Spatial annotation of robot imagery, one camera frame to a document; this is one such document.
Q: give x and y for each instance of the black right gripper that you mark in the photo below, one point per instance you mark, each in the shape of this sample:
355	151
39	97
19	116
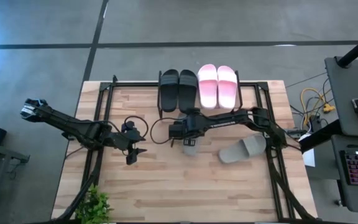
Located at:
193	127

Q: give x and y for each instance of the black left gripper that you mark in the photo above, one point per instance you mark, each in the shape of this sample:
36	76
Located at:
126	140

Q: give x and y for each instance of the grey rubber slide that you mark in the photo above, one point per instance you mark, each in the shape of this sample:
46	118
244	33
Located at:
238	151
191	151

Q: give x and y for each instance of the black rubber slide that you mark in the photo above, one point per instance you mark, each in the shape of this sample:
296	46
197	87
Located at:
169	93
187	93

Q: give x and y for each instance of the pink rubber slide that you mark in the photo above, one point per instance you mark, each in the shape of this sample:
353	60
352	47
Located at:
207	90
227	90

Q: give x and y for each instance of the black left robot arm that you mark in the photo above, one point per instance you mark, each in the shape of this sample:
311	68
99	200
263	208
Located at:
70	124

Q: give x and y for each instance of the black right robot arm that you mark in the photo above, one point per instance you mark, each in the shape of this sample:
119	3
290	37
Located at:
222	123

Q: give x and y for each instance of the black metal shoe rack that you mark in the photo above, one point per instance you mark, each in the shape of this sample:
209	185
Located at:
159	102

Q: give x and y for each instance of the green potted plant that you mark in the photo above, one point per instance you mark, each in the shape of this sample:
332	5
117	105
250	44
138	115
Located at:
93	205

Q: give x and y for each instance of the white paper sheet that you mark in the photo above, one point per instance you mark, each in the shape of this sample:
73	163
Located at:
309	157

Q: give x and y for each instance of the black diagonal support beam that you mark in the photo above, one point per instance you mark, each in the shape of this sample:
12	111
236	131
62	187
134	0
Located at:
319	137

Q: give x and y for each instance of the grey desk with phone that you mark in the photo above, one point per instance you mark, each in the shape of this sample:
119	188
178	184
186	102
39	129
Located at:
340	93

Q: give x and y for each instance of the grey desk with keyboard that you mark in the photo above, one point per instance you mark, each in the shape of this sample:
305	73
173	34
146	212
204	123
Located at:
353	199

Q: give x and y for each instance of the black slanted pole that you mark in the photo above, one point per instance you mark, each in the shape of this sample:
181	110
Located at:
356	49

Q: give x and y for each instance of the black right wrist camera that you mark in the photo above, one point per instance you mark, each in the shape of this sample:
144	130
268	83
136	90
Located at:
176	130

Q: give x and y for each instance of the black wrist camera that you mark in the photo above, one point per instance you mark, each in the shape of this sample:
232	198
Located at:
128	126
176	130

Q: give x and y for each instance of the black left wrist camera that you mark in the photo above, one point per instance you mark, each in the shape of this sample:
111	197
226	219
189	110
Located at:
128	126

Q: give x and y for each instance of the black aluminium table frame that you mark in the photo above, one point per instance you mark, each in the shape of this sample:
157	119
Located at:
135	84

